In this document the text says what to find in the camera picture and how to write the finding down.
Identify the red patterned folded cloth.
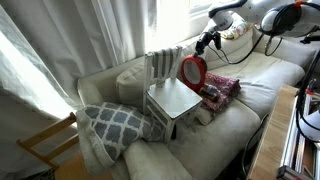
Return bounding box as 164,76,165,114
201,72,241,113

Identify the wooden folding frame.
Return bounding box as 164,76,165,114
16,113,79,170

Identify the black yellow flashlight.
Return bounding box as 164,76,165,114
198,88,219,103

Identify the grey white patterned pillow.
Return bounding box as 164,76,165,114
76,102,164,169

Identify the clear plastic water bottle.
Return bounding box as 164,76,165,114
204,84,218,94

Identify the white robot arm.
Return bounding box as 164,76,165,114
195,0,320,55

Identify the striped grey towel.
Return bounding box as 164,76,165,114
152,46,182,79

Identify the white curtain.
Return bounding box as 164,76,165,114
0,0,193,124

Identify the small white wooden chair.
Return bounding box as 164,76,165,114
143,51,202,142

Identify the cream sofa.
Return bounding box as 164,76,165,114
77,29,315,180

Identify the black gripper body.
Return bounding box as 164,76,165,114
195,32,221,55

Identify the floral cushion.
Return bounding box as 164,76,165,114
220,13,251,40

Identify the red sparkly hat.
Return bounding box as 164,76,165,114
181,55,207,91

